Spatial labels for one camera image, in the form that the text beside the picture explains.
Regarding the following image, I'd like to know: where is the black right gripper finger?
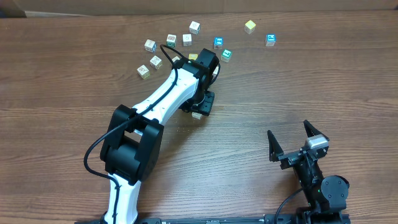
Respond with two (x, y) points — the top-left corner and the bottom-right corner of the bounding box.
(267, 130), (284, 162)
(303, 120), (326, 138)

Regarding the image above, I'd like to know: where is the white block elephant picture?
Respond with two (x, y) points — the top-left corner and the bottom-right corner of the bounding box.
(192, 112), (202, 119)

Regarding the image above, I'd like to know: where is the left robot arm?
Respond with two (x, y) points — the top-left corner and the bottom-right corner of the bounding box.
(99, 49), (220, 223)

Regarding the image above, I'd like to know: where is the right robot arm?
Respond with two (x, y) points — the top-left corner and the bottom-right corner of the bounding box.
(264, 120), (351, 224)

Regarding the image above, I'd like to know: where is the white block red letter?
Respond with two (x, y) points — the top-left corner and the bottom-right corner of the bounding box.
(213, 66), (219, 77)

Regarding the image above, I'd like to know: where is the yellow K block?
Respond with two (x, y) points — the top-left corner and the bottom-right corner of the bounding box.
(188, 54), (198, 60)

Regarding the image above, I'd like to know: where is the white block red side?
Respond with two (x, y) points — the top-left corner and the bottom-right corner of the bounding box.
(172, 56), (180, 62)

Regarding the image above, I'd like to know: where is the green L block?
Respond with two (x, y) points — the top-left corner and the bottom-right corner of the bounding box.
(221, 49), (233, 62)

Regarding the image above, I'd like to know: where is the white X block yellow side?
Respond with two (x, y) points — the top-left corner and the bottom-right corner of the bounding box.
(150, 55), (162, 70)

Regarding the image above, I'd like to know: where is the blue T block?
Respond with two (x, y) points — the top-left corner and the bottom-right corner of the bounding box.
(213, 37), (223, 49)

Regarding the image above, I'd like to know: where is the plain white number block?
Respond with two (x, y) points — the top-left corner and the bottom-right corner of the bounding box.
(182, 34), (192, 47)

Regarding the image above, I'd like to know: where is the white block green side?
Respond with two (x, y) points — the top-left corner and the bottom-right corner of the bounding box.
(166, 34), (177, 47)

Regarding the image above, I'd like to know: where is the white block top centre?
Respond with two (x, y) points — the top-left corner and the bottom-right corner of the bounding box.
(189, 21), (200, 35)

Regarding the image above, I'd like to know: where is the white block blue side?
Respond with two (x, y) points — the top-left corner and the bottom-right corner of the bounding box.
(144, 39), (157, 53)

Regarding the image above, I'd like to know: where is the yellow top block far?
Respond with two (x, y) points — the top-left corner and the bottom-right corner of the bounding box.
(244, 20), (256, 34)

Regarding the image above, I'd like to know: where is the blue P block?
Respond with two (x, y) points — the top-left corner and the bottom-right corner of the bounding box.
(265, 34), (276, 47)

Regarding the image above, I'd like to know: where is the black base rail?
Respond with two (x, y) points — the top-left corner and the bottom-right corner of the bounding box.
(75, 214), (351, 224)

